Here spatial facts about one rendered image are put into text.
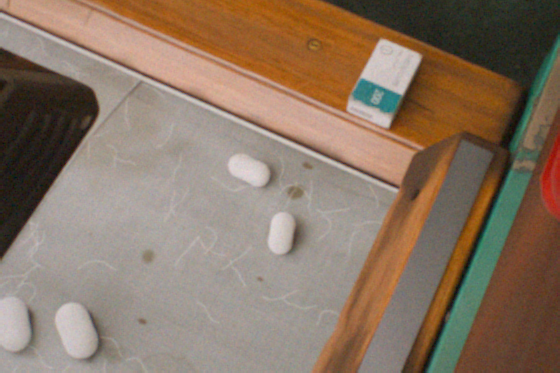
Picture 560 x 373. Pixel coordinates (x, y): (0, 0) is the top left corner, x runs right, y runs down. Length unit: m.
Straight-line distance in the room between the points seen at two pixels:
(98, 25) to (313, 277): 0.26
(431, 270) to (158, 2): 0.33
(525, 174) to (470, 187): 0.03
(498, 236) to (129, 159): 0.29
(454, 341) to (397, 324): 0.03
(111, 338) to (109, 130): 0.16
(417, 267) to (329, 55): 0.23
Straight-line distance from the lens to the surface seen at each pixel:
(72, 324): 0.62
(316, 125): 0.68
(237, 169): 0.66
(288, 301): 0.64
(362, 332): 0.52
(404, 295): 0.52
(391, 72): 0.67
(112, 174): 0.68
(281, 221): 0.64
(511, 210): 0.54
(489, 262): 0.52
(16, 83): 0.29
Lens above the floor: 1.35
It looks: 63 degrees down
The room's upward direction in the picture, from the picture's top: 10 degrees clockwise
